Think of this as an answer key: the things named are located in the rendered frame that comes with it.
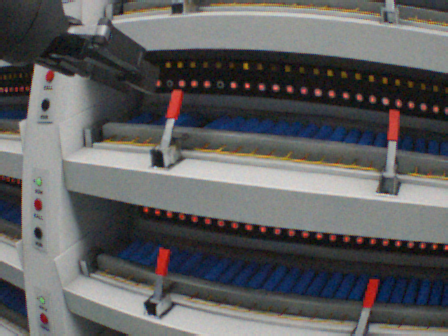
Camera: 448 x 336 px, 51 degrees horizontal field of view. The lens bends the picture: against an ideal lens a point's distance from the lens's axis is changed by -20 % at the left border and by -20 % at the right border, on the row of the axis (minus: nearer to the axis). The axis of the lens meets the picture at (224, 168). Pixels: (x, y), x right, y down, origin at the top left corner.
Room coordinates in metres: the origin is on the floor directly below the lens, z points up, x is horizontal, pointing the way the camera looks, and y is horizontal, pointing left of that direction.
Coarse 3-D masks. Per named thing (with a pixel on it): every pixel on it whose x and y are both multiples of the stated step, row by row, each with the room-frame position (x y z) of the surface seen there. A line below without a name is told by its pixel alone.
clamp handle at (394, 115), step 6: (390, 114) 0.56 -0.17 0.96; (396, 114) 0.56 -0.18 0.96; (390, 120) 0.56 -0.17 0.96; (396, 120) 0.56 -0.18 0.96; (390, 126) 0.56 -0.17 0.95; (396, 126) 0.55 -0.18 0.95; (390, 132) 0.55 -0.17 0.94; (396, 132) 0.55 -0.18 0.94; (390, 138) 0.55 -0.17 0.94; (396, 138) 0.55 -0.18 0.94; (390, 144) 0.55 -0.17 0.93; (396, 144) 0.55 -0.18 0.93; (390, 150) 0.55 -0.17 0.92; (390, 156) 0.55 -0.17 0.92; (390, 162) 0.55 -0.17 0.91; (390, 168) 0.55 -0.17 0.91
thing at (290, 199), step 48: (192, 96) 0.82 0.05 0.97; (240, 96) 0.79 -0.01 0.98; (96, 192) 0.70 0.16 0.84; (144, 192) 0.66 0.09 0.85; (192, 192) 0.63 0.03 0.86; (240, 192) 0.60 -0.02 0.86; (288, 192) 0.58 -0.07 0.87; (336, 192) 0.56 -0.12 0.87; (432, 192) 0.54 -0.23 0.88; (432, 240) 0.52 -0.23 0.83
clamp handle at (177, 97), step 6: (174, 96) 0.67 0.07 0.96; (180, 96) 0.67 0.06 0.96; (174, 102) 0.67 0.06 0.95; (180, 102) 0.67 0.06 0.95; (174, 108) 0.67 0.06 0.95; (168, 114) 0.67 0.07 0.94; (174, 114) 0.66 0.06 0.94; (168, 120) 0.67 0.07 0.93; (174, 120) 0.66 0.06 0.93; (168, 126) 0.66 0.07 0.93; (168, 132) 0.66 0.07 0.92; (162, 138) 0.66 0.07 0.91; (168, 138) 0.66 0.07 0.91; (162, 144) 0.66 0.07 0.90; (168, 144) 0.66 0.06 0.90
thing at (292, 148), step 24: (144, 144) 0.71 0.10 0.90; (192, 144) 0.70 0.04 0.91; (216, 144) 0.69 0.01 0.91; (240, 144) 0.67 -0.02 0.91; (264, 144) 0.66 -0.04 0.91; (288, 144) 0.65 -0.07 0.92; (312, 144) 0.63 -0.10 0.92; (336, 144) 0.63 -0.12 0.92; (360, 168) 0.60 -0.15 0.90; (408, 168) 0.58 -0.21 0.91; (432, 168) 0.57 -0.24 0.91
